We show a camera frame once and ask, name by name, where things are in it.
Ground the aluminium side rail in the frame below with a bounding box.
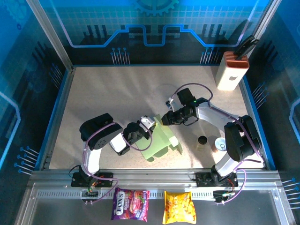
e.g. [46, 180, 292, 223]
[241, 76, 277, 171]
[38, 67, 76, 171]

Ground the small jar with black lid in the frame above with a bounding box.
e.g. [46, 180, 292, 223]
[196, 135, 208, 152]

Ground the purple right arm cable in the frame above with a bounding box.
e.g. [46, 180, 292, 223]
[170, 83, 264, 206]

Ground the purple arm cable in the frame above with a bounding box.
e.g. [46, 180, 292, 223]
[82, 121, 154, 206]
[170, 83, 264, 206]

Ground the aluminium corner post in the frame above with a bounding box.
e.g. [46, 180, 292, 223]
[25, 0, 76, 71]
[243, 0, 283, 59]

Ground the small controller board with wires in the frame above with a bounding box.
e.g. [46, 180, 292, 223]
[81, 185, 100, 200]
[212, 189, 235, 204]

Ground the black handled knife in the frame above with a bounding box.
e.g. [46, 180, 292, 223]
[235, 35, 260, 58]

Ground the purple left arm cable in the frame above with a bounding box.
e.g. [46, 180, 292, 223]
[82, 121, 154, 206]

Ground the slotted cable duct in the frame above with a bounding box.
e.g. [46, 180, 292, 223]
[36, 190, 218, 199]

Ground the silver topped drink can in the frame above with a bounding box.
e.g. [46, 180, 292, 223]
[212, 137, 227, 153]

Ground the aluminium front rail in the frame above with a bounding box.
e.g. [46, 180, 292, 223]
[29, 169, 282, 188]

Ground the yellow snack bag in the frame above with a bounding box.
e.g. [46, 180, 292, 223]
[162, 190, 197, 225]

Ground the purple candy bag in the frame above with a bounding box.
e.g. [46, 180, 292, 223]
[110, 187, 150, 223]

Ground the light green paper box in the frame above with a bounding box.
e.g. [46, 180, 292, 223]
[140, 114, 183, 162]

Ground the white knife block orange top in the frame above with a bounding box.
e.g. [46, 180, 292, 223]
[215, 51, 250, 91]

